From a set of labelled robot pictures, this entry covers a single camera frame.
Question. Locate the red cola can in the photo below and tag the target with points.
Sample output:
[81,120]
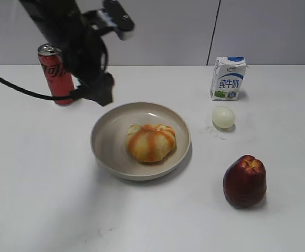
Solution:
[59,81]

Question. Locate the striped croissant bread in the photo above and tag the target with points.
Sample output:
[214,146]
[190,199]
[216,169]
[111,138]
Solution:
[150,143]

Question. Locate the white blue milk carton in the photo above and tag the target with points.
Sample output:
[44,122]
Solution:
[227,78]

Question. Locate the dark red apple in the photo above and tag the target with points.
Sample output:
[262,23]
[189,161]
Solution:
[244,182]

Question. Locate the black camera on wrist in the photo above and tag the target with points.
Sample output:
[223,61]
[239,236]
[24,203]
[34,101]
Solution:
[111,18]

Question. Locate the white egg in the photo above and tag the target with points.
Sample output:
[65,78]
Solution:
[223,117]

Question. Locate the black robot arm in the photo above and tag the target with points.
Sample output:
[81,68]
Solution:
[58,21]

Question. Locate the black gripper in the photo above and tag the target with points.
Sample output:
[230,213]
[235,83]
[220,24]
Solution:
[86,57]

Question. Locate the beige round plate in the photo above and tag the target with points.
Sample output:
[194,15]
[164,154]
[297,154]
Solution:
[109,135]

